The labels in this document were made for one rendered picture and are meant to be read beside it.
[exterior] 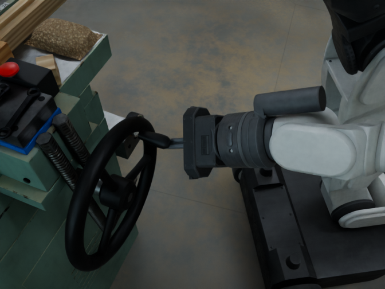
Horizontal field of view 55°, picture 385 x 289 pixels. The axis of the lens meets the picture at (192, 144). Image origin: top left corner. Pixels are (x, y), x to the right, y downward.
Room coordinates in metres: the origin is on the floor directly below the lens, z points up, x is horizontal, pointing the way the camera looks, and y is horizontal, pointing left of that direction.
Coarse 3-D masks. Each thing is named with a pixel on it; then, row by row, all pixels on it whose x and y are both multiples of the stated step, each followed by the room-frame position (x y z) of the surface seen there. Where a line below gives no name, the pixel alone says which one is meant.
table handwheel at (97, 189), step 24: (144, 120) 0.43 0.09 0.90; (144, 144) 0.44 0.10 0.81; (96, 168) 0.30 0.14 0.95; (144, 168) 0.43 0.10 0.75; (96, 192) 0.33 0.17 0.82; (120, 192) 0.32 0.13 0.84; (144, 192) 0.39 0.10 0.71; (72, 216) 0.24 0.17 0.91; (72, 240) 0.21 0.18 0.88; (120, 240) 0.29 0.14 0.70; (72, 264) 0.20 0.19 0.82; (96, 264) 0.22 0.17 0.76
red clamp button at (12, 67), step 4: (4, 64) 0.43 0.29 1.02; (8, 64) 0.43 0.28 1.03; (12, 64) 0.43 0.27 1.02; (16, 64) 0.44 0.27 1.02; (0, 68) 0.43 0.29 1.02; (4, 68) 0.42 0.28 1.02; (8, 68) 0.42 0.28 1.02; (12, 68) 0.43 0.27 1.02; (16, 68) 0.43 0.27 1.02; (0, 72) 0.42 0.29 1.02; (4, 72) 0.42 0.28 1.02; (8, 72) 0.42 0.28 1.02; (12, 72) 0.42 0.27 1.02; (16, 72) 0.42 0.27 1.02; (4, 76) 0.41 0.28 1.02; (8, 76) 0.41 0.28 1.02
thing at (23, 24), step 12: (36, 0) 0.74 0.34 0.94; (48, 0) 0.75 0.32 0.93; (60, 0) 0.78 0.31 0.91; (24, 12) 0.70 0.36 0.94; (36, 12) 0.71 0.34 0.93; (48, 12) 0.74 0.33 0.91; (12, 24) 0.65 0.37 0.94; (24, 24) 0.67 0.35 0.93; (36, 24) 0.70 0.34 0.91; (0, 36) 0.61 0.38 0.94; (12, 36) 0.63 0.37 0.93; (24, 36) 0.66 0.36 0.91; (12, 48) 0.62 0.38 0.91
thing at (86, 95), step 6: (84, 90) 0.56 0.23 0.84; (90, 90) 0.58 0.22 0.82; (78, 96) 0.55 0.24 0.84; (84, 96) 0.56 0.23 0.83; (90, 96) 0.57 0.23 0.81; (84, 102) 0.55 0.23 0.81; (0, 198) 0.31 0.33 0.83; (6, 198) 0.32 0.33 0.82; (12, 198) 0.32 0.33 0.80; (0, 204) 0.30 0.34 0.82; (6, 204) 0.31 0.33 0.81; (0, 210) 0.30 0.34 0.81
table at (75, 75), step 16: (96, 32) 0.68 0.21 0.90; (16, 48) 0.63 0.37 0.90; (32, 48) 0.63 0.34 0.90; (96, 48) 0.63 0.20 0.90; (64, 64) 0.58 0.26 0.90; (80, 64) 0.58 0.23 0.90; (96, 64) 0.62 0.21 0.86; (64, 80) 0.53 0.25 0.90; (80, 80) 0.56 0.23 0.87; (96, 128) 0.44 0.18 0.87; (0, 176) 0.33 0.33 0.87; (0, 192) 0.32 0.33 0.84; (16, 192) 0.30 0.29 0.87; (32, 192) 0.30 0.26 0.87; (48, 192) 0.30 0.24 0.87
